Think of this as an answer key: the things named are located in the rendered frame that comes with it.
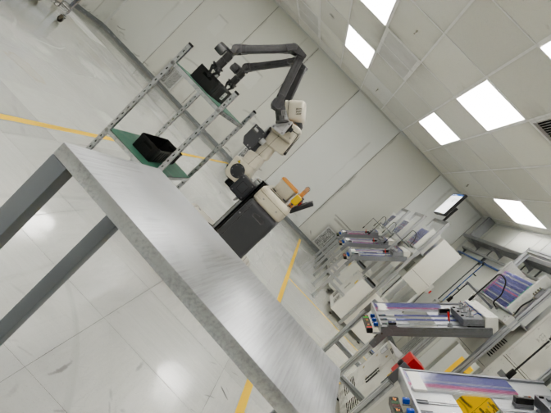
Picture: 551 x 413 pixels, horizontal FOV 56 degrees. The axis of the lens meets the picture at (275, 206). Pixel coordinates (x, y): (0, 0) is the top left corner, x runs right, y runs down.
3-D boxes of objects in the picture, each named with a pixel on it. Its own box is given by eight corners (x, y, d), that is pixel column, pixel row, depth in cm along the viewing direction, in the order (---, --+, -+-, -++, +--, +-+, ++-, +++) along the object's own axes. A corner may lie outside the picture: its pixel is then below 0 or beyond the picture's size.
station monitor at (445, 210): (441, 215, 654) (466, 193, 650) (431, 213, 712) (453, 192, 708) (448, 224, 654) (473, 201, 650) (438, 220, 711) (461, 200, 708)
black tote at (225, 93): (207, 93, 338) (220, 82, 337) (189, 74, 339) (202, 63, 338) (223, 106, 395) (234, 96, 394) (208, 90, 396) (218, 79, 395)
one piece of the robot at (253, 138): (257, 156, 380) (279, 135, 378) (253, 154, 353) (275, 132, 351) (243, 140, 380) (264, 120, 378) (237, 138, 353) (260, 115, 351)
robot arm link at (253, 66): (296, 64, 374) (300, 66, 384) (296, 56, 373) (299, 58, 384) (241, 70, 386) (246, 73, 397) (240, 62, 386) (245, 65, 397)
